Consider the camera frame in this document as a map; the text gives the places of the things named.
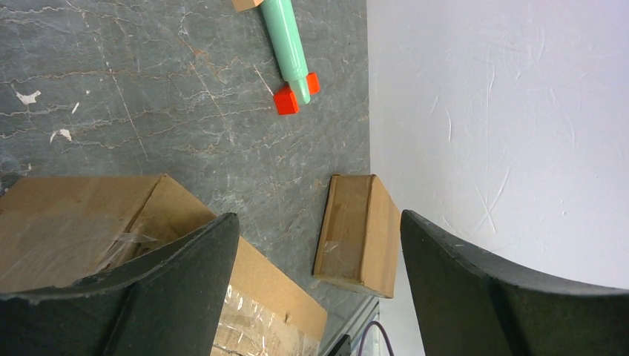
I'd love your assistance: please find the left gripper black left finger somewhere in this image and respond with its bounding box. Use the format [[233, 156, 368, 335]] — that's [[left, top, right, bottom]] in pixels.
[[1, 213, 240, 355]]

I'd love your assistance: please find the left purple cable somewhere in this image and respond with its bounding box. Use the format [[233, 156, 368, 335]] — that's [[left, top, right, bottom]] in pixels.
[[358, 321, 394, 356]]

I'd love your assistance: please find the flat brown cardboard box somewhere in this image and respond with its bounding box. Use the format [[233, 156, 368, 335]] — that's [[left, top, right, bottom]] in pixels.
[[313, 174, 401, 299]]

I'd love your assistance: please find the small brown wooden cube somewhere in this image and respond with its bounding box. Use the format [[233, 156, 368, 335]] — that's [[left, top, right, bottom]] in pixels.
[[231, 0, 263, 12]]

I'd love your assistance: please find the brown cardboard express box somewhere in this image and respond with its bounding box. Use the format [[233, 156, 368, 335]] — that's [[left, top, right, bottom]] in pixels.
[[1, 175, 327, 355]]

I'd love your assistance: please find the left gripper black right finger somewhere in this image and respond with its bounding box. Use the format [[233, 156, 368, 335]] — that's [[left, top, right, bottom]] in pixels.
[[401, 210, 628, 355]]

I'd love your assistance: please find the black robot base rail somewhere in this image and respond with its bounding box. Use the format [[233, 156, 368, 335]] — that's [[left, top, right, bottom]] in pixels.
[[326, 334, 352, 356]]

